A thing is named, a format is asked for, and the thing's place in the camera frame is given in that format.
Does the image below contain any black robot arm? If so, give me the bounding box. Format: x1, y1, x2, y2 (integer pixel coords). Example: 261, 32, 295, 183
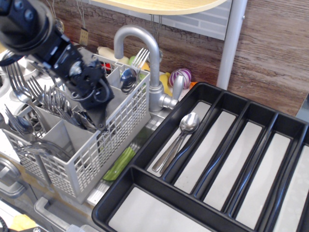
0, 0, 114, 131

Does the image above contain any toy yellow banana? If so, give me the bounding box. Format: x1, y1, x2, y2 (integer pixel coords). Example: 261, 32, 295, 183
159, 73, 172, 96

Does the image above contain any fork at basket back corner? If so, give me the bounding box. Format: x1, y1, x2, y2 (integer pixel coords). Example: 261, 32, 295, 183
130, 48, 150, 73

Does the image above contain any round wooden shelf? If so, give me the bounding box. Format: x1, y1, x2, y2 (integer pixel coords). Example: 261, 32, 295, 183
91, 0, 225, 15

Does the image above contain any silver kitchen faucet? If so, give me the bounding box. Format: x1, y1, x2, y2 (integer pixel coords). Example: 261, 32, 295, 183
113, 25, 183, 112

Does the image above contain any yellow toy at bottom left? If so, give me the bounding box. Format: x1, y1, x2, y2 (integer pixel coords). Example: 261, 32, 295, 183
9, 215, 37, 232

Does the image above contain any silver spoon in tray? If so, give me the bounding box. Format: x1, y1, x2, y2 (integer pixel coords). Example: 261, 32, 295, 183
152, 112, 200, 172
159, 132, 188, 174

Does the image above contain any toy red onion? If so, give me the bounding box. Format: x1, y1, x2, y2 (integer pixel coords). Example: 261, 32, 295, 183
168, 68, 193, 89

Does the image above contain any small silver spoon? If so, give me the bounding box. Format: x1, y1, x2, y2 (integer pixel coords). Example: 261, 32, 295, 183
72, 111, 96, 130

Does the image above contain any black cutlery tray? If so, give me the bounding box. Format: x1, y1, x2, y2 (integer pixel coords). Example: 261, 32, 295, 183
92, 83, 309, 232

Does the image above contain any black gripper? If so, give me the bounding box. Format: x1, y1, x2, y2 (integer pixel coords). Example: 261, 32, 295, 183
54, 47, 114, 131

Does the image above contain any large fork at left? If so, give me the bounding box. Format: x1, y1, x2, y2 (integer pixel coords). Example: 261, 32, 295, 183
6, 62, 49, 132

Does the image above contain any steel pot lid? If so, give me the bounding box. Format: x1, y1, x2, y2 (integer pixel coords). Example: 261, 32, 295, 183
2, 58, 40, 81

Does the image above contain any grey plastic cutlery basket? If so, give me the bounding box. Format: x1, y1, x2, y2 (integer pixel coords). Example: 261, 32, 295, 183
1, 53, 152, 205

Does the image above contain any green toy vegetable in sink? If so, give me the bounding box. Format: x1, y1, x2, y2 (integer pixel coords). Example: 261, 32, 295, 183
102, 147, 136, 181

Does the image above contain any grey metal shelf post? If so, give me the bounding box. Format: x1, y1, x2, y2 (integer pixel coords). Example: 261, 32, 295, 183
216, 0, 248, 90

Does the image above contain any hanging small grater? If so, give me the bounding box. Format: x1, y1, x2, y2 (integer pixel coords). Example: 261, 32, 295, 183
80, 0, 88, 47

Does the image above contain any spoon at basket front left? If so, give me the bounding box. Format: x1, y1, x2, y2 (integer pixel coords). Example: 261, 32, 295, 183
5, 105, 34, 135

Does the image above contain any spoon at basket back corner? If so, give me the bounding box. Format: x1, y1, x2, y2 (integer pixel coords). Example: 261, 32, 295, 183
120, 68, 137, 94

